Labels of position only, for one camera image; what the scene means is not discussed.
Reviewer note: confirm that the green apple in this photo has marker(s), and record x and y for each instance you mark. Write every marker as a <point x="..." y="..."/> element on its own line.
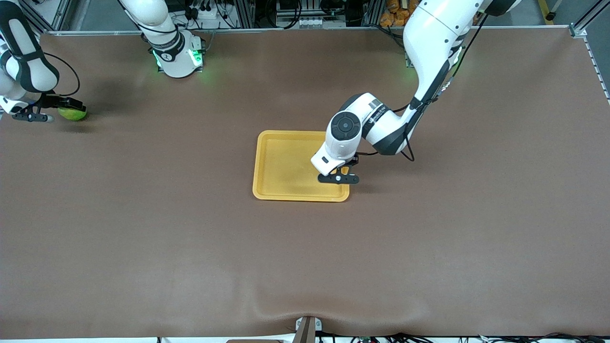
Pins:
<point x="72" y="115"/>

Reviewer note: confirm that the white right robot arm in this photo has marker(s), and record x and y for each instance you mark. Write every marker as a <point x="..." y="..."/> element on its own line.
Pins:
<point x="24" y="57"/>

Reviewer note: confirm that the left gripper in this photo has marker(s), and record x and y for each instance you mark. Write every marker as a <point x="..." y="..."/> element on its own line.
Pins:
<point x="353" y="161"/>

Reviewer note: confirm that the pile of orange snack bags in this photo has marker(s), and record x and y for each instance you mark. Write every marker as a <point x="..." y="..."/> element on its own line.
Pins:
<point x="395" y="12"/>

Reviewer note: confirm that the yellow plastic tray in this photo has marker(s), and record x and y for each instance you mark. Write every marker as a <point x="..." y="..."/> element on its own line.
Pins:
<point x="281" y="166"/>

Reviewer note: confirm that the aluminium table edge rail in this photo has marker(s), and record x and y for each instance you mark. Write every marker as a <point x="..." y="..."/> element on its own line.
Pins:
<point x="286" y="29"/>

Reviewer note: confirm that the brown table mat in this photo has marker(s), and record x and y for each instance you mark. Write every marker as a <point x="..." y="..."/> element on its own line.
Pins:
<point x="305" y="257"/>

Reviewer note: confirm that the metal table edge bracket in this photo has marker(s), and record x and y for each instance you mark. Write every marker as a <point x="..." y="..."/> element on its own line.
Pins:
<point x="308" y="328"/>

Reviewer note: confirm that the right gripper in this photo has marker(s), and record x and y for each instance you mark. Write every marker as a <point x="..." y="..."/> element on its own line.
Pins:
<point x="53" y="101"/>

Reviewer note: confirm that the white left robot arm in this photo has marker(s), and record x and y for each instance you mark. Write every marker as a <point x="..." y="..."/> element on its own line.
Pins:
<point x="429" y="38"/>

